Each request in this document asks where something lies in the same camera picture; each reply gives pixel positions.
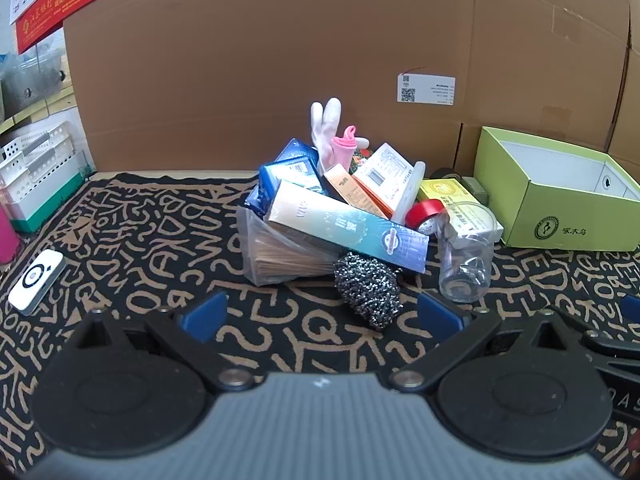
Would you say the yellow and white box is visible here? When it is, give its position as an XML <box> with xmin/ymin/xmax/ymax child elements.
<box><xmin>417</xmin><ymin>178</ymin><xmax>505</xmax><ymax>242</ymax></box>

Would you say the steel wool scrubber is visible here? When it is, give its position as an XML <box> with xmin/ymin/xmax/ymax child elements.
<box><xmin>332</xmin><ymin>251</ymin><xmax>401</xmax><ymax>332</ymax></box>

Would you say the white shipping label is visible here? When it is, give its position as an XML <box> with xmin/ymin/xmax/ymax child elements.
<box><xmin>397</xmin><ymin>73</ymin><xmax>457</xmax><ymax>106</ymax></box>

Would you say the red and white wall calendar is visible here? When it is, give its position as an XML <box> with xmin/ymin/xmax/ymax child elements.
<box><xmin>9</xmin><ymin>0</ymin><xmax>106</xmax><ymax>54</ymax></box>

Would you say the blue box with round print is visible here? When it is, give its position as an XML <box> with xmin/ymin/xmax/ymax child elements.
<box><xmin>274</xmin><ymin>138</ymin><xmax>321</xmax><ymax>167</ymax></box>

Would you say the brown cardboard sheet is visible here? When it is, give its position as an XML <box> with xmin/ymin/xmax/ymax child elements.
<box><xmin>62</xmin><ymin>0</ymin><xmax>640</xmax><ymax>177</ymax></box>

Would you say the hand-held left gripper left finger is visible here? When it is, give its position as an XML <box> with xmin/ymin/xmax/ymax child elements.
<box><xmin>55</xmin><ymin>290</ymin><xmax>257</xmax><ymax>394</ymax></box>

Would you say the black tape roll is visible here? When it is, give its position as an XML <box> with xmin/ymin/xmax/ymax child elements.
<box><xmin>430</xmin><ymin>166</ymin><xmax>466</xmax><ymax>184</ymax></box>

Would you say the dark blue box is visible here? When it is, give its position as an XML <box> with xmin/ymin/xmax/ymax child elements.
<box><xmin>244</xmin><ymin>158</ymin><xmax>328</xmax><ymax>216</ymax></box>

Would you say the clear bag of wooden chopsticks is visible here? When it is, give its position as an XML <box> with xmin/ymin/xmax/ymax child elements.
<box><xmin>236</xmin><ymin>187</ymin><xmax>347</xmax><ymax>287</ymax></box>

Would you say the pale yellow box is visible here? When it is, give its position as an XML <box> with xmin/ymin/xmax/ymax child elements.
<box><xmin>10</xmin><ymin>85</ymin><xmax>78</xmax><ymax>128</ymax></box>

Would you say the translucent plastic lid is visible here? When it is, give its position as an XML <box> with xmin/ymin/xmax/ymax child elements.
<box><xmin>390</xmin><ymin>160</ymin><xmax>429</xmax><ymax>224</ymax></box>

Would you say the small white flat device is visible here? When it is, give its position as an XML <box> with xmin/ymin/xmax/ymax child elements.
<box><xmin>7</xmin><ymin>250</ymin><xmax>65</xmax><ymax>317</ymax></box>

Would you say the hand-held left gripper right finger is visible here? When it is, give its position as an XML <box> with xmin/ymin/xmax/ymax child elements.
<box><xmin>389</xmin><ymin>291</ymin><xmax>592</xmax><ymax>394</ymax></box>

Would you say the red tape roll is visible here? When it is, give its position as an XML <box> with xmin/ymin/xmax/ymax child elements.
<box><xmin>405</xmin><ymin>199</ymin><xmax>447</xmax><ymax>236</ymax></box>

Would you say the white glove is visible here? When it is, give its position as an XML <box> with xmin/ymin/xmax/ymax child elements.
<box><xmin>310</xmin><ymin>99</ymin><xmax>347</xmax><ymax>173</ymax></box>

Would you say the white box with orange edge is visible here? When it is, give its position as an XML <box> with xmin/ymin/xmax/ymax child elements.
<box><xmin>350</xmin><ymin>142</ymin><xmax>417</xmax><ymax>213</ymax></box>

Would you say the slim copper box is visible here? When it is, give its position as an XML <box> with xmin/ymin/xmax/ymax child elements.
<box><xmin>322</xmin><ymin>164</ymin><xmax>391</xmax><ymax>220</ymax></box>

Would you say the white slotted plastic basket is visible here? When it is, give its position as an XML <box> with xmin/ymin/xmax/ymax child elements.
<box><xmin>0</xmin><ymin>121</ymin><xmax>89</xmax><ymax>234</ymax></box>

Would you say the long teal box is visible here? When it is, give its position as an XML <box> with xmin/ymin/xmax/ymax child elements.
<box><xmin>265</xmin><ymin>180</ymin><xmax>430</xmax><ymax>275</ymax></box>

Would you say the black mat with tan letters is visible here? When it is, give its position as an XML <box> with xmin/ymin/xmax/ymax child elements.
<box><xmin>0</xmin><ymin>172</ymin><xmax>640</xmax><ymax>480</ymax></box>

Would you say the small olive box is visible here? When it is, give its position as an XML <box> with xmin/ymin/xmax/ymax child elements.
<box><xmin>462</xmin><ymin>176</ymin><xmax>489</xmax><ymax>206</ymax></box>

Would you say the light green cardboard box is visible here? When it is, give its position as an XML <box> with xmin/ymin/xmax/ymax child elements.
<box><xmin>472</xmin><ymin>126</ymin><xmax>640</xmax><ymax>252</ymax></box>

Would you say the clear glass jar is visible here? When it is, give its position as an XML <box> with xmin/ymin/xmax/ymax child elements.
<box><xmin>436</xmin><ymin>201</ymin><xmax>494</xmax><ymax>304</ymax></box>

